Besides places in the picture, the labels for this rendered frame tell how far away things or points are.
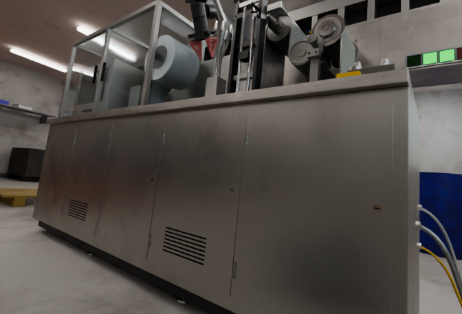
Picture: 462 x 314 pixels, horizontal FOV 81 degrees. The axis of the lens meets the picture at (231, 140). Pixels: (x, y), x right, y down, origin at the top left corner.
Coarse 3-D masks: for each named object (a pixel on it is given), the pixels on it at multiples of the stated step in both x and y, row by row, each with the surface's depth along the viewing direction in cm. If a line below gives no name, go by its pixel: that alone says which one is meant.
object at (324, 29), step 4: (320, 24) 119; (324, 24) 118; (332, 24) 116; (320, 28) 118; (324, 28) 117; (328, 28) 117; (332, 28) 115; (320, 32) 118; (324, 32) 117; (328, 32) 116; (332, 32) 116; (324, 36) 118; (328, 36) 117
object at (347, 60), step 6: (342, 42) 115; (342, 48) 115; (348, 48) 123; (342, 54) 115; (348, 54) 123; (342, 60) 115; (348, 60) 122; (354, 60) 132; (342, 66) 115; (348, 66) 122; (342, 72) 115
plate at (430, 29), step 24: (384, 24) 136; (408, 24) 130; (432, 24) 124; (456, 24) 118; (360, 48) 141; (384, 48) 134; (408, 48) 128; (432, 48) 122; (288, 72) 165; (336, 72) 147; (432, 72) 125; (456, 72) 123
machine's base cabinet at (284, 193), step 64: (64, 128) 206; (128, 128) 153; (192, 128) 121; (256, 128) 101; (320, 128) 86; (384, 128) 75; (64, 192) 188; (128, 192) 142; (192, 192) 115; (256, 192) 96; (320, 192) 83; (384, 192) 72; (128, 256) 134; (192, 256) 109; (256, 256) 92; (320, 256) 79; (384, 256) 70
